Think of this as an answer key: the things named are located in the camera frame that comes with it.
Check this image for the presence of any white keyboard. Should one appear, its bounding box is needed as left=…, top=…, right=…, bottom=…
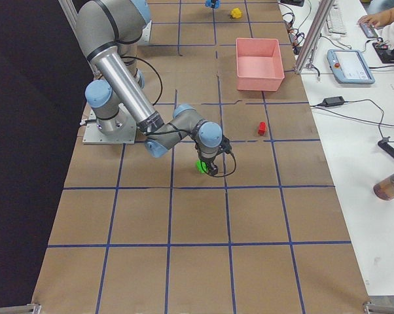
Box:
left=325, top=4, right=347, bottom=36

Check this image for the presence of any brown bottle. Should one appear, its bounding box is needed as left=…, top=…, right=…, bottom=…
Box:
left=373, top=174, right=394, bottom=201

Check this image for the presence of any black camera stand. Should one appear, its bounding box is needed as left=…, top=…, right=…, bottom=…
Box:
left=378, top=138, right=394, bottom=159

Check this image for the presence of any black power adapter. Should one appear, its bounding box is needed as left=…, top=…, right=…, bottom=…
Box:
left=317, top=96, right=346, bottom=108

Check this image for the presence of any aluminium frame post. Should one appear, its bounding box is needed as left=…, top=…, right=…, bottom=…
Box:
left=293, top=0, right=334, bottom=74

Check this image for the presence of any person hand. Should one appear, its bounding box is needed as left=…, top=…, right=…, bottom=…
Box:
left=357, top=12, right=387, bottom=27

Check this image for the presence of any yellow toy block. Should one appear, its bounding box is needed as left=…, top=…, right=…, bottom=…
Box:
left=230, top=8, right=242, bottom=19

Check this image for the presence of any red toy block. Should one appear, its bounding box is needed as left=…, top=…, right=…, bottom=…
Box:
left=257, top=122, right=267, bottom=136

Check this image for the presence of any blue toy block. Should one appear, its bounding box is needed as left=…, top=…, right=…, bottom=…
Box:
left=205, top=0, right=221, bottom=9

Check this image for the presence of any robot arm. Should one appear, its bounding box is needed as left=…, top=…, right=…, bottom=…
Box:
left=75, top=1, right=232, bottom=177

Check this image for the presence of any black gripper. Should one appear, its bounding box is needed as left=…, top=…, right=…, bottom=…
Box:
left=196, top=143, right=223, bottom=177

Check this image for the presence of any teach pendant tablet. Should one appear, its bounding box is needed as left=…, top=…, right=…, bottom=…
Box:
left=327, top=49, right=375, bottom=84

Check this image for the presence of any green toy block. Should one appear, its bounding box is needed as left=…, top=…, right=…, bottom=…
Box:
left=196, top=160, right=209, bottom=174

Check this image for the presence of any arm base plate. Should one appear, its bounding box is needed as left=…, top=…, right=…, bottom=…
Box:
left=82, top=105, right=137, bottom=145

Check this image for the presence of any pink plastic box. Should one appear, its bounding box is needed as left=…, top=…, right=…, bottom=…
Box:
left=236, top=38, right=285, bottom=92

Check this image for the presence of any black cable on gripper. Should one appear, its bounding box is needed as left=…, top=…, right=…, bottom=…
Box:
left=213, top=143, right=237, bottom=178

